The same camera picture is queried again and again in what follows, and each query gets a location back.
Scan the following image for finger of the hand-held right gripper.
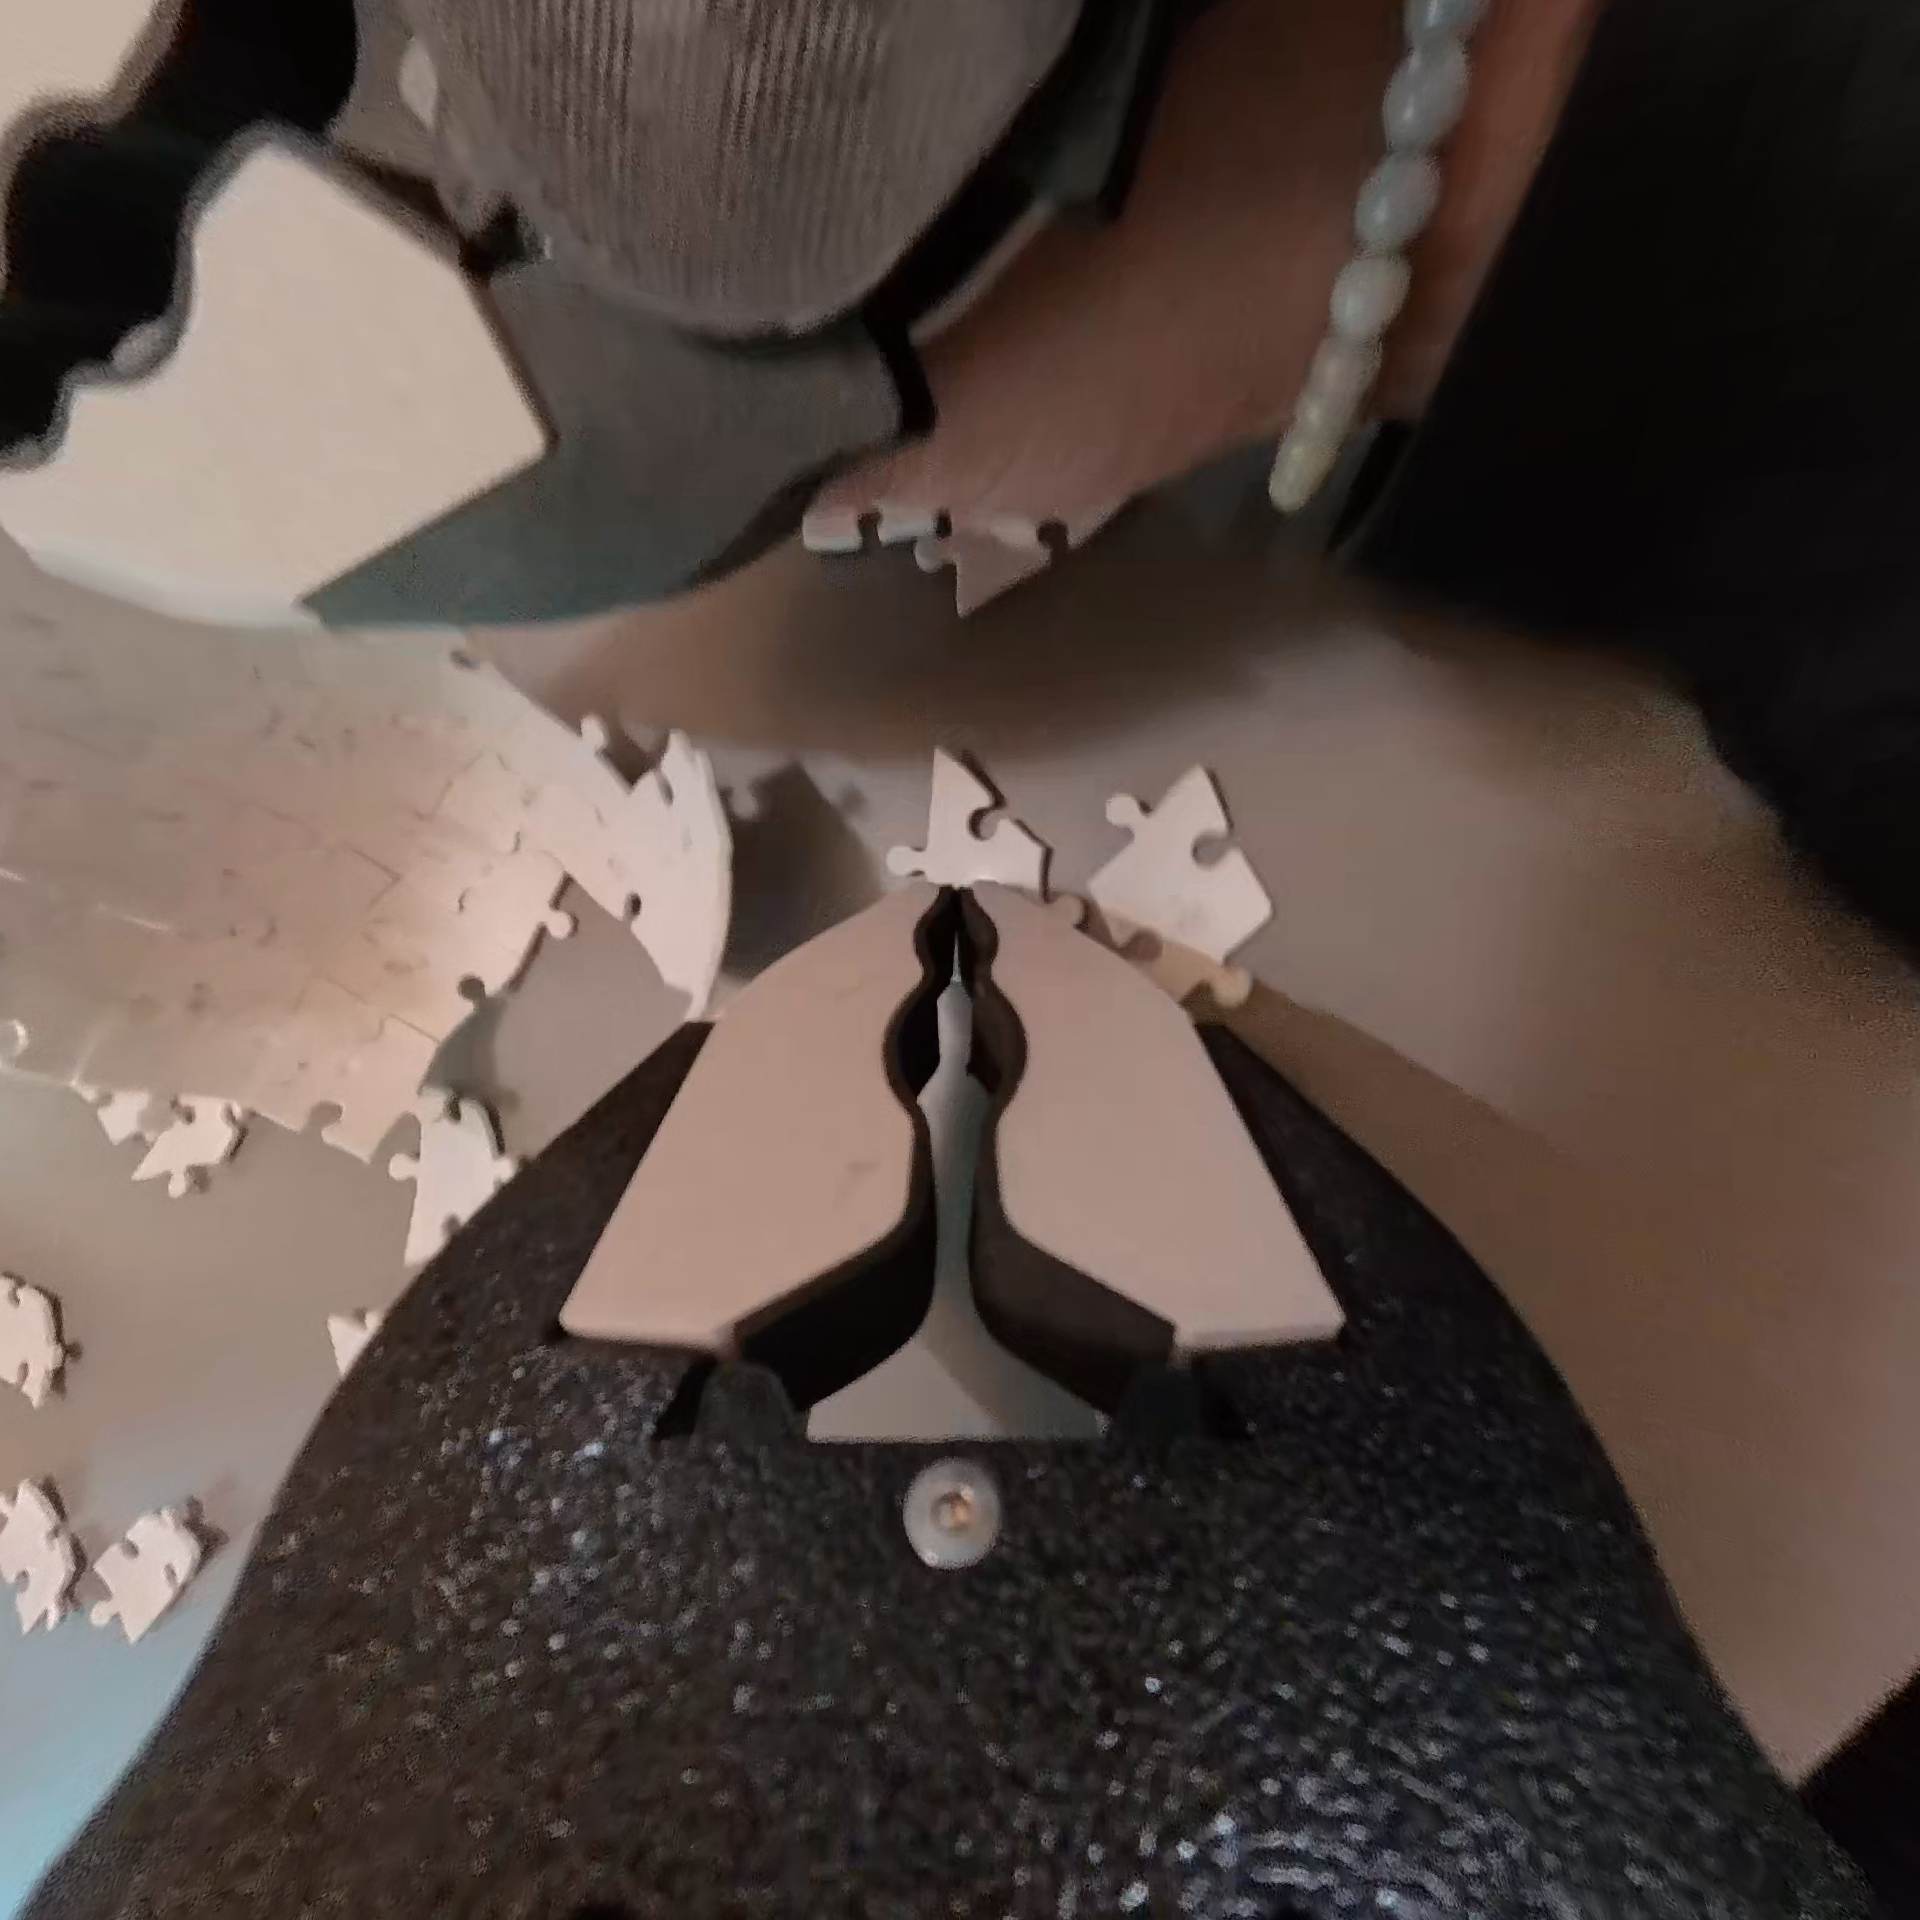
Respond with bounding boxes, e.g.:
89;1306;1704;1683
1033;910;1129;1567
0;0;167;151
0;0;560;625

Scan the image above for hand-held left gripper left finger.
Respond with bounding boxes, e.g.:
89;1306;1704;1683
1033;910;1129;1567
560;886;958;1412

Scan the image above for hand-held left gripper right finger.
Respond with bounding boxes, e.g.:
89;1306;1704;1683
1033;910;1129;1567
953;886;1345;1412

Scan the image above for puzzle pieces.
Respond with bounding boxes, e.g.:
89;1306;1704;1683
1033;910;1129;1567
0;499;1277;1640

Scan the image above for white curved puzzle piece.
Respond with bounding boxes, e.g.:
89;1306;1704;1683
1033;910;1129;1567
886;745;1054;899

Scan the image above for partly built puzzle ball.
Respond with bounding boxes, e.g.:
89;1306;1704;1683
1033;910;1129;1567
0;535;741;1187

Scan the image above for person's right hand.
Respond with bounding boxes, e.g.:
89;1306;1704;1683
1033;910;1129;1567
840;0;1434;528

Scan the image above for pale beaded bracelet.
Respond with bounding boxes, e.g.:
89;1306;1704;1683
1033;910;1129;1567
1265;0;1504;513

